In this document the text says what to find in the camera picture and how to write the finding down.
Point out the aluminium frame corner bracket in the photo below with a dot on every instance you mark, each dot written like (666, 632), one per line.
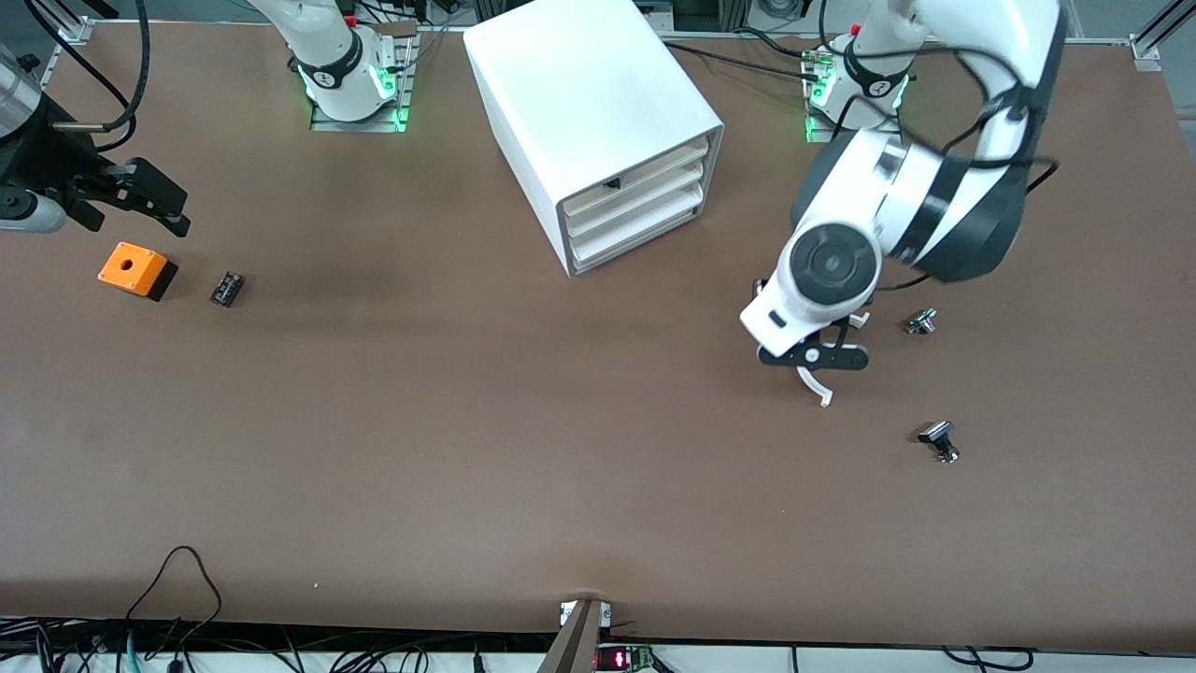
(75, 33)
(1146, 51)

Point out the dark cylindrical capacitor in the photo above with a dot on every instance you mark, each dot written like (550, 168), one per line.
(227, 288)

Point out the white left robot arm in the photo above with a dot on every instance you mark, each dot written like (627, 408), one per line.
(855, 201)

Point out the electronic module with red display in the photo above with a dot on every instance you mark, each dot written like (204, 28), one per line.
(622, 659)

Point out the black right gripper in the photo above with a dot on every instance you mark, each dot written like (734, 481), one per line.
(49, 166)

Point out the white plastic drawer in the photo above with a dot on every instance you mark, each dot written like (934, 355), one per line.
(654, 221)
(654, 172)
(654, 194)

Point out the white drawer cabinet shell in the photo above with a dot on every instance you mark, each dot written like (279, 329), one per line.
(579, 84)

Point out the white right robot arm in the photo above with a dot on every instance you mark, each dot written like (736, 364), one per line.
(327, 47)

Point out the black-capped silver switch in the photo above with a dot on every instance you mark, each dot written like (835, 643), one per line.
(937, 437)

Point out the brown wooden post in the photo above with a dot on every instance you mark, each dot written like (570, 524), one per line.
(575, 647)

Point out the orange button enclosure box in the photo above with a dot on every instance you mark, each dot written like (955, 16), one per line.
(131, 269)

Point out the small silver knob switch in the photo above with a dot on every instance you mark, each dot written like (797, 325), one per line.
(921, 322)

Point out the small silver metal bracket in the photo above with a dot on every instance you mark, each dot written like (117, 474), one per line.
(565, 612)

